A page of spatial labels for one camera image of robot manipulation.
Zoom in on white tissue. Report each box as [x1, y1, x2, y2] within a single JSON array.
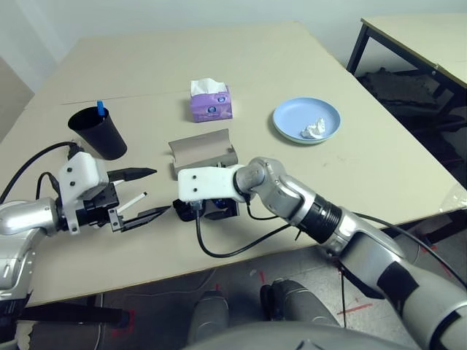
[[299, 116, 327, 139]]

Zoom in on grey robot right leg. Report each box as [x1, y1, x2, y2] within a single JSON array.
[[259, 279, 339, 327]]

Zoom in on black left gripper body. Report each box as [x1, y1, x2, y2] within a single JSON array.
[[74, 183, 127, 234]]

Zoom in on dark rough floor mat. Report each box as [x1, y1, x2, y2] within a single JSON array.
[[355, 67, 467, 161]]

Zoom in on purple tissue box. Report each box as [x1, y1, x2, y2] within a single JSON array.
[[189, 77, 234, 123]]

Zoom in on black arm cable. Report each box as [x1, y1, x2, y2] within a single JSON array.
[[195, 207, 298, 258], [359, 213, 467, 287], [36, 173, 61, 200], [0, 141, 80, 205]]

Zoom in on blue plate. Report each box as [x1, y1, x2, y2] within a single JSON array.
[[272, 96, 342, 141]]

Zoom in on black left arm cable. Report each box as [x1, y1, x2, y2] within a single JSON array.
[[0, 141, 80, 205], [36, 173, 61, 200]]

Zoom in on black table foot bar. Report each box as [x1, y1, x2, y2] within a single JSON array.
[[18, 304, 125, 325]]

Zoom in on grey robot left leg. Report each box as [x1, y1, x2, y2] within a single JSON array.
[[188, 289, 231, 346]]

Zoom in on grey robot torso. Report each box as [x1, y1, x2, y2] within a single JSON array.
[[185, 322, 420, 350]]

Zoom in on grey robot leg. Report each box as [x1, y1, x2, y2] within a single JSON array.
[[188, 289, 231, 346], [259, 279, 339, 327]]

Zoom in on beige side table black frame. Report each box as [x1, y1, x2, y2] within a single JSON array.
[[346, 14, 467, 96]]

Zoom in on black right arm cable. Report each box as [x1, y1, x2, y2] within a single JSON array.
[[359, 213, 467, 287], [195, 207, 298, 258]]

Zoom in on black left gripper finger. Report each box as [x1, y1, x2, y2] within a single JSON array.
[[108, 167, 158, 182], [119, 206, 172, 233]]

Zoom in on grey glasses case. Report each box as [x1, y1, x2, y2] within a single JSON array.
[[168, 128, 239, 181]]

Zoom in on white marker black cap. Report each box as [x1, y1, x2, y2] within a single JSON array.
[[115, 192, 148, 214]]

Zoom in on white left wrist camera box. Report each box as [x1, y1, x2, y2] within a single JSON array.
[[57, 151, 109, 234]]

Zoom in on black sunglasses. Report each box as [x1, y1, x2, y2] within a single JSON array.
[[172, 198, 240, 222]]

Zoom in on black plastic cup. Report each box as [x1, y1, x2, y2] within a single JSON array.
[[67, 105, 128, 160]]

